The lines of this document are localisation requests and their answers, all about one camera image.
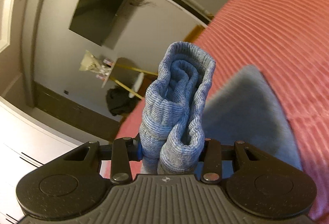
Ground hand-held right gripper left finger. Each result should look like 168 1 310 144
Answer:
60 138 144 186

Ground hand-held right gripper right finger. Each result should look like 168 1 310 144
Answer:
201 139 284 184

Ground grey pants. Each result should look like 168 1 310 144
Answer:
139 41 304 176

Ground black bag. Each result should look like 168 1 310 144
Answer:
106 87 140 117

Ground yellow-legged side table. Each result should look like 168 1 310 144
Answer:
101 58 159 100

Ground cream wrapped bouquet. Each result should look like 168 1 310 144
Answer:
78 50 105 73

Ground white wardrobe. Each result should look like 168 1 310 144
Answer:
0 97 111 224

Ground pink ribbed blanket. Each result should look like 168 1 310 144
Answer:
99 0 329 224

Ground black wall television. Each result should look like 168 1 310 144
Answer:
68 0 134 47

